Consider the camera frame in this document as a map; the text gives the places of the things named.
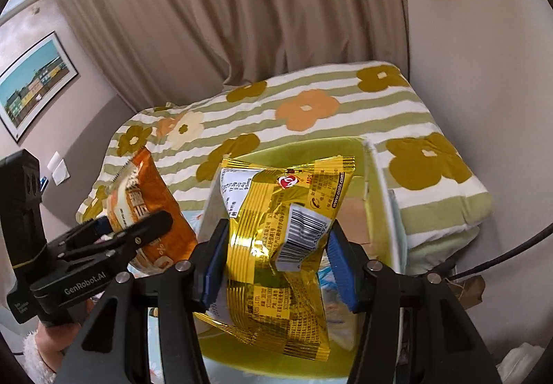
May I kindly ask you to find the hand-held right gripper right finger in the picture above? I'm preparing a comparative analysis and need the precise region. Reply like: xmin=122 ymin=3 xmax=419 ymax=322
xmin=326 ymin=222 xmax=504 ymax=384

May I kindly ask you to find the framed wall picture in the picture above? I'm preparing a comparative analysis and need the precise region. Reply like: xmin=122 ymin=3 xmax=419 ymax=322
xmin=0 ymin=31 xmax=81 ymax=145

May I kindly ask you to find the orange snack packet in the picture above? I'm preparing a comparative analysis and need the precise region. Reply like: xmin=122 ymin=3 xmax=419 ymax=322
xmin=104 ymin=146 xmax=199 ymax=277

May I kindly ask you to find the floral striped blanket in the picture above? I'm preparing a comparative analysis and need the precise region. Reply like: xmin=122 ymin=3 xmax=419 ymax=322
xmin=75 ymin=60 xmax=495 ymax=277

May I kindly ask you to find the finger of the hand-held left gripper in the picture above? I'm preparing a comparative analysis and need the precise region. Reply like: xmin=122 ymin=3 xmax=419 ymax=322
xmin=56 ymin=210 xmax=175 ymax=266
xmin=47 ymin=215 xmax=115 ymax=254

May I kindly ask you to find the beige curtain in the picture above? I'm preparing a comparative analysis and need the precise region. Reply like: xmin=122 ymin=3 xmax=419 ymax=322
xmin=52 ymin=0 xmax=411 ymax=117

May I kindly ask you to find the person's left forearm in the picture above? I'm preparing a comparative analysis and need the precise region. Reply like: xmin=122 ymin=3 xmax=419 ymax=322
xmin=21 ymin=330 xmax=59 ymax=384

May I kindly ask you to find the white cloth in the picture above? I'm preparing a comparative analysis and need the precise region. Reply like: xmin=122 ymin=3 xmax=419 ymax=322
xmin=497 ymin=341 xmax=549 ymax=384

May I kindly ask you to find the shiny yellow snack packet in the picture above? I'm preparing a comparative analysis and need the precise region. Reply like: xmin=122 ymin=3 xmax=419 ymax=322
xmin=192 ymin=155 xmax=357 ymax=361

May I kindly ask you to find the light blue snack packet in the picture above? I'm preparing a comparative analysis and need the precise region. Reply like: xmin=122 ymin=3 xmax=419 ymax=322
xmin=320 ymin=267 xmax=361 ymax=352

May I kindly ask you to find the green cardboard box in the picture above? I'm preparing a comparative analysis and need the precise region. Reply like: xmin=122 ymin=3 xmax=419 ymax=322
xmin=190 ymin=136 xmax=409 ymax=384

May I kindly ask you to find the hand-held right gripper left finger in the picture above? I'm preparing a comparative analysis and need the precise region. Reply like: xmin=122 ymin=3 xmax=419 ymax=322
xmin=54 ymin=218 xmax=232 ymax=384

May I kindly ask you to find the person's left hand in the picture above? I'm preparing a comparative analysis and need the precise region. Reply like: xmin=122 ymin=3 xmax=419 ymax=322
xmin=37 ymin=300 xmax=98 ymax=369

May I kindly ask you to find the black cable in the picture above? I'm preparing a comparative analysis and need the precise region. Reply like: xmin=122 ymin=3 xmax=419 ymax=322
xmin=449 ymin=224 xmax=553 ymax=281

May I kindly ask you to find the white wall switch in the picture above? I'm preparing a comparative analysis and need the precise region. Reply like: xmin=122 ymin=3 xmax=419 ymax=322
xmin=47 ymin=153 xmax=71 ymax=186

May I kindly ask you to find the brown paper bag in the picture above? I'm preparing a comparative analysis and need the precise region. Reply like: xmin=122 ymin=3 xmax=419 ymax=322
xmin=445 ymin=274 xmax=487 ymax=311

